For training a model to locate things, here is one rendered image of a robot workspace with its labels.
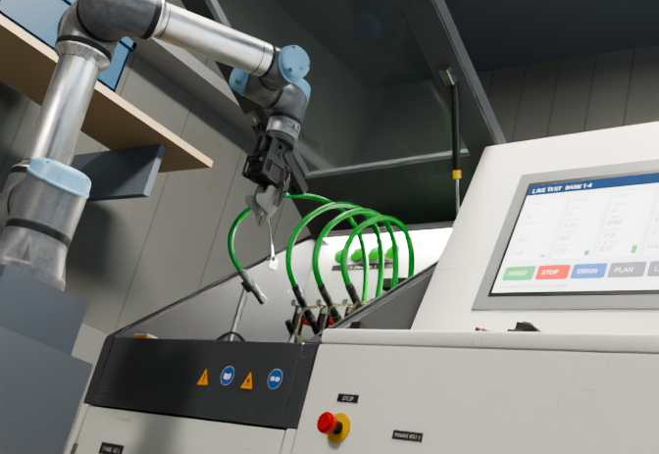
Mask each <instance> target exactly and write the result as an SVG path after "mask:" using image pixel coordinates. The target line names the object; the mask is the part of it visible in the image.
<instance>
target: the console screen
mask: <svg viewBox="0 0 659 454"><path fill-rule="evenodd" d="M471 310H472V311H492V310H659V159H651V160H643V161H634V162H626V163H618V164H610V165H601V166H593V167H584V168H576V169H568V170H560V171H551V172H543V173H535V174H526V175H521V178H520V180H519V183H518V186H517V188H516V191H515V194H514V196H513V199H512V202H511V204H510V207H509V210H508V212H507V215H506V218H505V220H504V223H503V225H502V228H501V231H500V232H499V235H498V238H497V240H496V243H495V246H494V248H493V251H492V254H491V256H490V259H489V262H488V264H487V267H486V270H485V272H484V275H483V277H482V282H481V284H480V287H479V290H478V292H477V295H476V298H475V300H474V303H473V306H472V308H471Z"/></svg>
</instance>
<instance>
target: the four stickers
mask: <svg viewBox="0 0 659 454"><path fill-rule="evenodd" d="M235 370H236V366H224V367H223V370H222V374H221V377H220V381H219V384H218V385H232V381H233V377H234V374H235ZM212 371H213V367H200V371H199V375H198V378H197V382H196V385H195V386H208V385H209V381H210V377H211V374H212ZM258 371H259V370H247V369H245V370H244V373H243V377H242V380H241V383H240V387H239V389H246V390H253V387H254V384H255V380H256V377H257V374H258ZM284 371H285V370H283V369H275V368H271V370H270V373H269V376H268V380H267V383H266V386H265V388H268V389H275V390H279V388H280V385H281V381H282V378H283V375H284Z"/></svg>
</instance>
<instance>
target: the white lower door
mask: <svg viewBox="0 0 659 454"><path fill-rule="evenodd" d="M285 434H286V430H282V429H267V428H259V427H251V426H244V425H236V424H228V423H220V422H212V421H204V420H196V419H189V418H181V417H173V416H165V415H157V414H149V413H141V412H133V411H126V410H118V409H110V408H102V407H94V406H89V407H88V410H87V413H86V416H85V419H84V422H83V425H82V428H81V431H80V434H79V436H78V439H77V442H76V443H74V445H73V448H72V451H71V454H280V452H281V449H282V445H283V441H284V437H285Z"/></svg>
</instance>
